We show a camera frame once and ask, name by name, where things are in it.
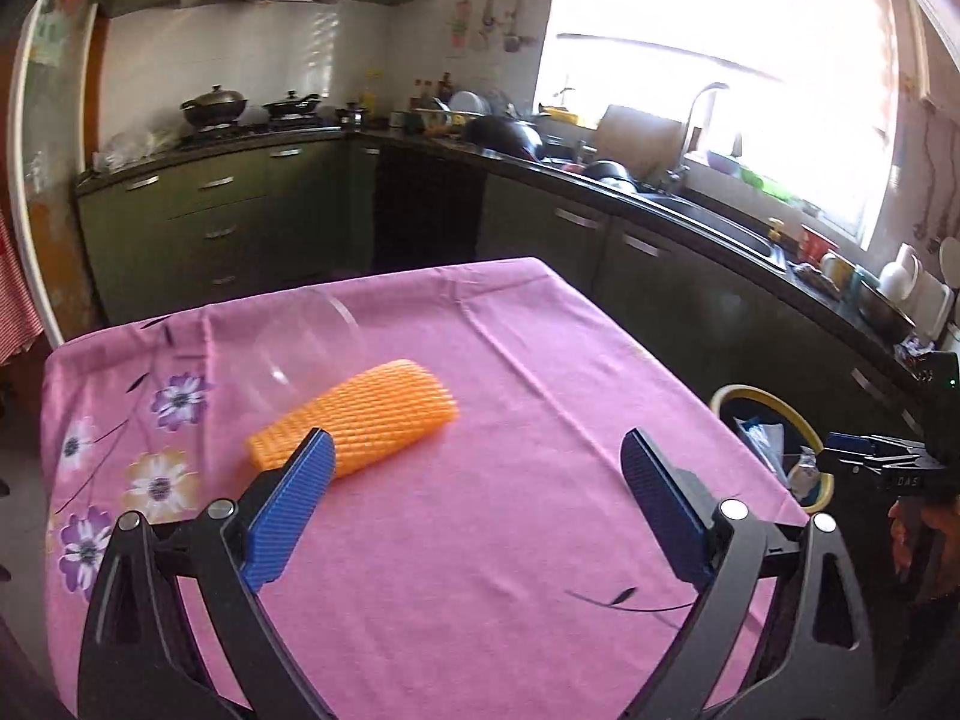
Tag person's right hand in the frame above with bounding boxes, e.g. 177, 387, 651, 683
889, 494, 958, 603

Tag clear plastic bag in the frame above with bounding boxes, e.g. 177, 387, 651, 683
91, 128, 181, 174

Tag large black wok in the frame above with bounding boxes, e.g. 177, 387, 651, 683
460, 115, 544, 163

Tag green lower kitchen cabinets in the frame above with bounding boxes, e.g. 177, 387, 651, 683
75, 130, 921, 436

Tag clear plastic bottle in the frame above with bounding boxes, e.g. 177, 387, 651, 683
226, 286, 366, 419

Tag small black lidded pan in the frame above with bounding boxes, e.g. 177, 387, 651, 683
263, 89, 322, 121

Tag yellow-rimmed trash bin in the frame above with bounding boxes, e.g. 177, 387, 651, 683
709, 383, 835, 515

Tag red checkered apron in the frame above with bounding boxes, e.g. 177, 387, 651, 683
0, 221, 43, 366

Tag chrome faucet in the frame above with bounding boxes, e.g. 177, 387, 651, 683
669, 82, 731, 182

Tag steel bowl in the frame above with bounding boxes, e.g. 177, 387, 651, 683
856, 280, 914, 346

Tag white jug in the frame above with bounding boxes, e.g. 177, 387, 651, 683
878, 242, 923, 304

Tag black wok with lid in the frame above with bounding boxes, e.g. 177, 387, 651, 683
181, 85, 247, 128

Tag pink floral tablecloth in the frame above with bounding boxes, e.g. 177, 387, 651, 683
41, 259, 802, 718

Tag wooden cutting board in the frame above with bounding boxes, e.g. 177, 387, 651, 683
594, 106, 683, 184

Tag stainless steel sink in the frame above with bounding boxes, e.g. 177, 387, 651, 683
643, 193, 786, 271

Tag orange foam fruit net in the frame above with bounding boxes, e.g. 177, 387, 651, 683
245, 359, 459, 479

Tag red cup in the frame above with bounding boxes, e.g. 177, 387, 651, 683
797, 224, 836, 266

